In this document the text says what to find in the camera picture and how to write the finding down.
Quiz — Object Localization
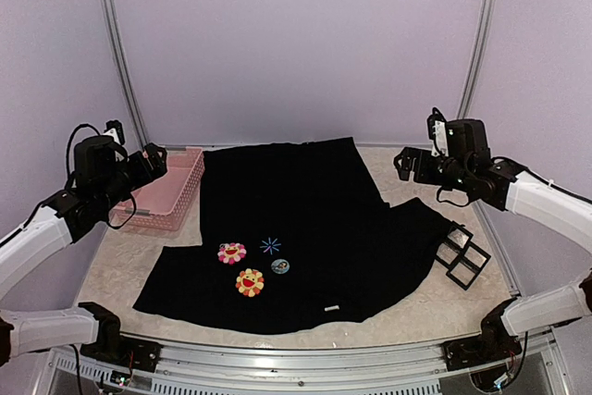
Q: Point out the black display box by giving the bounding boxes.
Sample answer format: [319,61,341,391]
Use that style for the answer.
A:
[436,221,473,271]
[446,242,491,290]

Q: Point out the pink yellow flower brooch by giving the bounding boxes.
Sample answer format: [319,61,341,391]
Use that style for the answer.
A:
[217,242,247,265]

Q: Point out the pink plastic basket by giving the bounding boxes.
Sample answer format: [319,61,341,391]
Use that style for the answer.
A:
[128,147,204,231]

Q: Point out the right aluminium frame post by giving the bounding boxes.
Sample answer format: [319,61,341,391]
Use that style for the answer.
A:
[456,0,496,118]

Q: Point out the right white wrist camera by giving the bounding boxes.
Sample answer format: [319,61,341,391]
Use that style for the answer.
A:
[426,107,449,158]

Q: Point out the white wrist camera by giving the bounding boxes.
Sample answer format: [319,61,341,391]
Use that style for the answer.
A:
[426,107,449,158]
[103,119,125,145]

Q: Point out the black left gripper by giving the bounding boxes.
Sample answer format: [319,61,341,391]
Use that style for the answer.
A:
[96,142,166,213]

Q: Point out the round blue pin badge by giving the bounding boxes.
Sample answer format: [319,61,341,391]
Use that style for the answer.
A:
[271,259,290,275]

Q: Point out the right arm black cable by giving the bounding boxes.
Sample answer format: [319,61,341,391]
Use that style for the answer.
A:
[435,186,471,207]

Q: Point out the front aluminium rail base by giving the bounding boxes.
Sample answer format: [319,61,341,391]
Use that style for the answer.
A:
[31,315,570,395]

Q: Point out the left aluminium frame post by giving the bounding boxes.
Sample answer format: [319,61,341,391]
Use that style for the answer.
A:
[100,0,150,146]

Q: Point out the aluminium frame post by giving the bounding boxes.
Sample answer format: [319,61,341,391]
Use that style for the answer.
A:
[456,0,496,118]
[100,0,150,146]

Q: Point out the black t-shirt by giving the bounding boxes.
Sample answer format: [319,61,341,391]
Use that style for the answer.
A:
[134,138,451,335]

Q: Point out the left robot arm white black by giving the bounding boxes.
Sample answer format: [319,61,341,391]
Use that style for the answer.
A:
[1,130,167,364]

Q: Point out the orange yellow flower brooch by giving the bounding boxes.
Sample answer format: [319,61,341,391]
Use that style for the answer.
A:
[235,268,265,298]

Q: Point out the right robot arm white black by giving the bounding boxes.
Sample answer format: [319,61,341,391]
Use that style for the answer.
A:
[393,109,591,370]

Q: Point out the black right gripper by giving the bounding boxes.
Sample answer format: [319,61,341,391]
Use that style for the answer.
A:
[395,145,474,191]

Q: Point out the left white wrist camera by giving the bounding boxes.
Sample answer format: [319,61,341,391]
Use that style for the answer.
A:
[103,119,125,145]

